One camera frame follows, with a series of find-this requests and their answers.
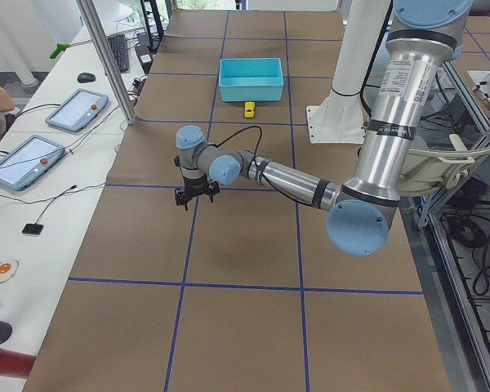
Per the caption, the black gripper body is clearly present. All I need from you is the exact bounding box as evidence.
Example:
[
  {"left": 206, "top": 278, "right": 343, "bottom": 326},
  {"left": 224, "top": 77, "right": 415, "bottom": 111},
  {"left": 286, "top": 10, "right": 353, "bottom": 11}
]
[{"left": 184, "top": 176, "right": 211, "bottom": 196}]

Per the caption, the yellow beetle toy car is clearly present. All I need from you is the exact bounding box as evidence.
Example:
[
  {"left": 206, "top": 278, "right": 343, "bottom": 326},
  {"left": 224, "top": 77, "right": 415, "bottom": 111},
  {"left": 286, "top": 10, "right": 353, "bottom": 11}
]
[{"left": 243, "top": 101, "right": 256, "bottom": 118}]

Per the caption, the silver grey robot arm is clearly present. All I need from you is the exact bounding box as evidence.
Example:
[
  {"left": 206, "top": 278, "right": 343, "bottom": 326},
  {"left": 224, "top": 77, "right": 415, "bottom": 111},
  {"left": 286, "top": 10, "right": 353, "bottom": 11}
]
[{"left": 175, "top": 1, "right": 472, "bottom": 256}]

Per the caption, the brown paper table cover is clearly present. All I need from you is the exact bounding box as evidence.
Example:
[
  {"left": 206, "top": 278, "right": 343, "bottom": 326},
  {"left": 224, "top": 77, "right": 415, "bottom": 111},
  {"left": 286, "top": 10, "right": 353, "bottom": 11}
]
[{"left": 25, "top": 11, "right": 451, "bottom": 391}]

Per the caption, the turquoise plastic bin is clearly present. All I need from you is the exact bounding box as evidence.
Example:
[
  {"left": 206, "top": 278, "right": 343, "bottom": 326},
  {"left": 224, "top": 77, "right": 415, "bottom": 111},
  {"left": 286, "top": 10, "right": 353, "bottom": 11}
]
[{"left": 218, "top": 58, "right": 284, "bottom": 102}]

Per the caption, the far teach pendant tablet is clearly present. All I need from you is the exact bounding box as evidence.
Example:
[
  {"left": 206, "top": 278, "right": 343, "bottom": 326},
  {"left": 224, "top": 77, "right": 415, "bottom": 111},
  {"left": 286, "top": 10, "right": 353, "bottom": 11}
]
[{"left": 45, "top": 88, "right": 109, "bottom": 132}]

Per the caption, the teach pendant tablet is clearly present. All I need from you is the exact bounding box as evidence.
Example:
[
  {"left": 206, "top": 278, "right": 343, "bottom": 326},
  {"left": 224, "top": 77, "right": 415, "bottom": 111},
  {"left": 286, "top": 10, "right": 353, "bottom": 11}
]
[
  {"left": 45, "top": 88, "right": 109, "bottom": 132},
  {"left": 0, "top": 135, "right": 65, "bottom": 191}
]

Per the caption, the small black square pad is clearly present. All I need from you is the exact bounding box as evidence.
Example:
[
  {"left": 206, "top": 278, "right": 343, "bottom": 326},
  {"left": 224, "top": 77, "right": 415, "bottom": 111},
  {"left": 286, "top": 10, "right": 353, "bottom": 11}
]
[{"left": 22, "top": 223, "right": 43, "bottom": 235}]

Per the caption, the black computer mouse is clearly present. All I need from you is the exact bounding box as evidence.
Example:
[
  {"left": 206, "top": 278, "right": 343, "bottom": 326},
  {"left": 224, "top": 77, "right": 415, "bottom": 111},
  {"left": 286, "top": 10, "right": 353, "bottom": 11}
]
[{"left": 77, "top": 72, "right": 96, "bottom": 83}]

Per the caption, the near teach pendant tablet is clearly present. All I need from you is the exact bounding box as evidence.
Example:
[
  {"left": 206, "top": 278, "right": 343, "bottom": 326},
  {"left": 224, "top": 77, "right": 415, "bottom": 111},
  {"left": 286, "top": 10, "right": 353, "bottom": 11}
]
[{"left": 0, "top": 135, "right": 65, "bottom": 191}]

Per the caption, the black keyboard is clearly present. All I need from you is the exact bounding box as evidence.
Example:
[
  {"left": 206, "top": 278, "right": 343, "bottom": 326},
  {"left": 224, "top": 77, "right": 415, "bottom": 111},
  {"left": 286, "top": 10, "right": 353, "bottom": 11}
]
[{"left": 107, "top": 33, "right": 130, "bottom": 73}]

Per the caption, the orange emergency stop button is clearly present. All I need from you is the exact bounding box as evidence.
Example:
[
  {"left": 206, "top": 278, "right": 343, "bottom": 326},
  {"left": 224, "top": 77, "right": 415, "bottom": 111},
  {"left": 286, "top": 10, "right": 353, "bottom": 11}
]
[{"left": 0, "top": 259, "right": 20, "bottom": 284}]

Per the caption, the beige chair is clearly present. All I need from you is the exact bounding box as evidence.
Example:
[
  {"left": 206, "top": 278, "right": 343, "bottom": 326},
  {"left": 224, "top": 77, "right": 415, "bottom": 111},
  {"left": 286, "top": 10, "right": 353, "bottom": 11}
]
[{"left": 396, "top": 134, "right": 490, "bottom": 197}]

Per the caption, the red bottle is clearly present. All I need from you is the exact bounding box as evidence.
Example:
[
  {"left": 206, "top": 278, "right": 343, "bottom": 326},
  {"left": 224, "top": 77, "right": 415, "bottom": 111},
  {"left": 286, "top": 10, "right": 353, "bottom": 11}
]
[{"left": 0, "top": 348, "right": 37, "bottom": 379}]

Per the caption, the white pedestal column base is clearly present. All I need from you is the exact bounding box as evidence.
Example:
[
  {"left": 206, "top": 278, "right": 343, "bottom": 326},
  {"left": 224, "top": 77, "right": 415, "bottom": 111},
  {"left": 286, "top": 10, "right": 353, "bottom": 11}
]
[{"left": 306, "top": 0, "right": 392, "bottom": 144}]

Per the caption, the green handled tool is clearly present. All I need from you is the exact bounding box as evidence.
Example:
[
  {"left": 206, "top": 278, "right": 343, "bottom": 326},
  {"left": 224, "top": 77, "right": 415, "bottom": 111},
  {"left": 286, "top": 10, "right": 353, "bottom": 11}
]
[{"left": 49, "top": 39, "right": 91, "bottom": 60}]

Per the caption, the aluminium frame post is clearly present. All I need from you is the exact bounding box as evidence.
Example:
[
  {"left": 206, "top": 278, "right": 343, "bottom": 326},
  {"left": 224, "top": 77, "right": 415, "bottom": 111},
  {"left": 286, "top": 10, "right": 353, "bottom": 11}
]
[{"left": 76, "top": 0, "right": 136, "bottom": 125}]

